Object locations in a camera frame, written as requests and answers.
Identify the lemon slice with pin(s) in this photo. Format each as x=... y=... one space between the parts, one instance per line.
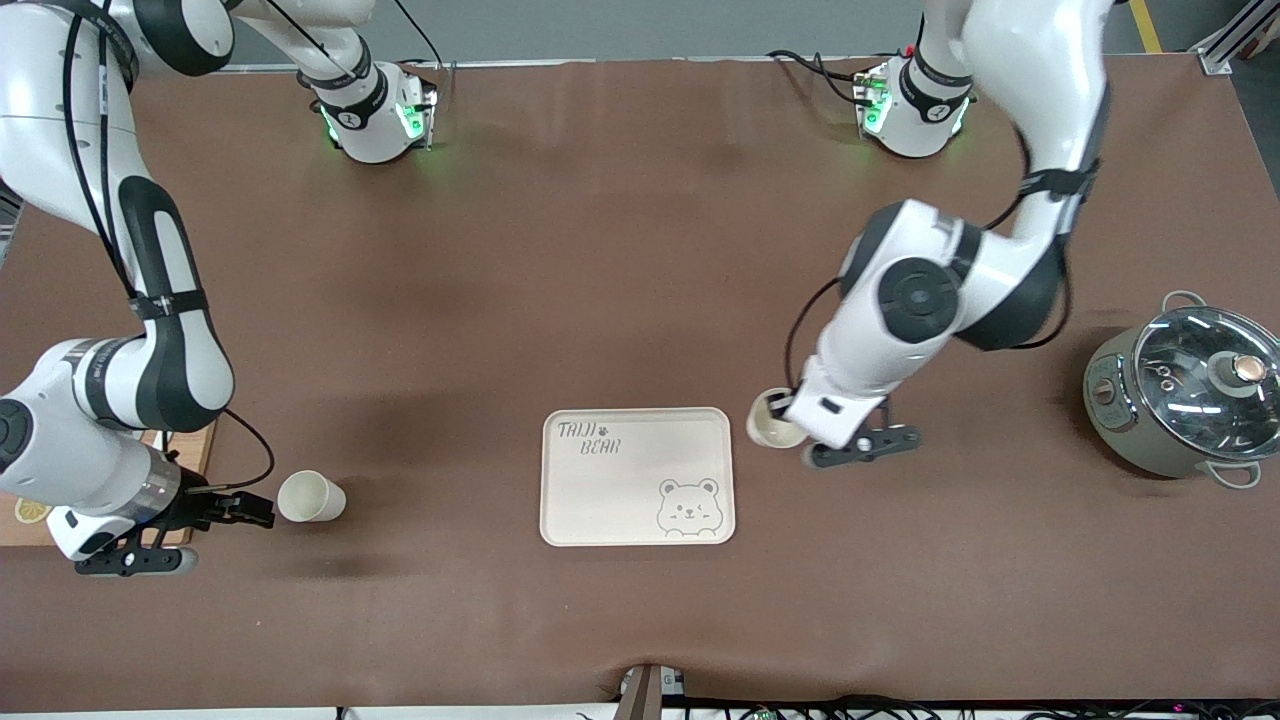
x=28 y=513

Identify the bamboo cutting board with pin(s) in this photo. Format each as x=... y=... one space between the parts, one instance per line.
x=197 y=445

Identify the glass pot lid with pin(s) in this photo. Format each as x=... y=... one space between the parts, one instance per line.
x=1190 y=390

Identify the white plastic cup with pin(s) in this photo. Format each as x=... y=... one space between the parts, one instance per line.
x=765 y=432
x=312 y=497

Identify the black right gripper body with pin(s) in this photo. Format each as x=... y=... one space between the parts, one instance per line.
x=197 y=507

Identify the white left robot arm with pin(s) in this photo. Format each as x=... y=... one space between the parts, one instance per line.
x=1040 y=60

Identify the cream tray with bear print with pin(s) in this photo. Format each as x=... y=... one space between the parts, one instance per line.
x=620 y=490

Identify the green electric cooking pot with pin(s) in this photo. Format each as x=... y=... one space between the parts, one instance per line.
x=1110 y=400

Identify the aluminium frame profile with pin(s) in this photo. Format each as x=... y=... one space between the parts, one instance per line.
x=1235 y=35

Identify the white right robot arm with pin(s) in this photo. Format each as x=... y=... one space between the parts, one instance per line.
x=160 y=350

